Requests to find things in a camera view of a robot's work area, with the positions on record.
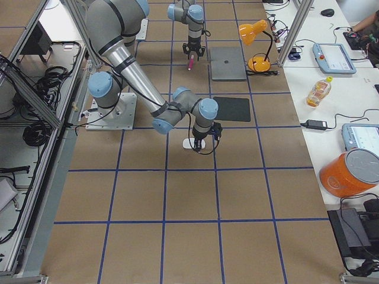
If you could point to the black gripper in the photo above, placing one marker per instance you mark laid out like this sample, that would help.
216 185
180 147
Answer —
192 47
198 138

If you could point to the pink highlighter pen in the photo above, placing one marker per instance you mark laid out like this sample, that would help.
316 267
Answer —
190 62

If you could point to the white computer mouse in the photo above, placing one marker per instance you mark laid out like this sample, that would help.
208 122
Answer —
188 143

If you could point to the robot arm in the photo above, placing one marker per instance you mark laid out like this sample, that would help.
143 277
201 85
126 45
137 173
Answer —
192 15
112 28

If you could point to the silver laptop notebook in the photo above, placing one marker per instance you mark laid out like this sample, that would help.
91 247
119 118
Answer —
227 64

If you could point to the black mousepad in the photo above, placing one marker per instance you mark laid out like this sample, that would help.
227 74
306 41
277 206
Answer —
233 109

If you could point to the black mouse on desk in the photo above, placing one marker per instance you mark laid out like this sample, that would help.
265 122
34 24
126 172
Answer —
327 12

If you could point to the black power adapter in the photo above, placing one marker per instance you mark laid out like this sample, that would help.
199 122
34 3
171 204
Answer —
315 125

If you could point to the yellow drink bottle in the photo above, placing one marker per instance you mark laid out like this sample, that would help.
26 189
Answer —
319 91

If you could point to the teach pendant upper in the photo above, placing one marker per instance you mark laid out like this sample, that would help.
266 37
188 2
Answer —
333 59

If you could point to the teach pendant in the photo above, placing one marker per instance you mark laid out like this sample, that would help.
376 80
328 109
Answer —
333 59
362 136

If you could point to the orange cylindrical container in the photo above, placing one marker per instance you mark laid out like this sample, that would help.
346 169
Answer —
353 172

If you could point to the teach pendant lower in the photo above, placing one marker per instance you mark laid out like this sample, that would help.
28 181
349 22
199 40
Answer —
362 136

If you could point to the black device lower right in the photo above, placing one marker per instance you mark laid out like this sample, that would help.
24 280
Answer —
356 232

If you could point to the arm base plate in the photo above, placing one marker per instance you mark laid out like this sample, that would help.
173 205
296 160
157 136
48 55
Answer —
142 34
120 117

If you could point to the aluminium frame post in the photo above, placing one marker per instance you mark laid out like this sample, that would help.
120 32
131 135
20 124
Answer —
295 28

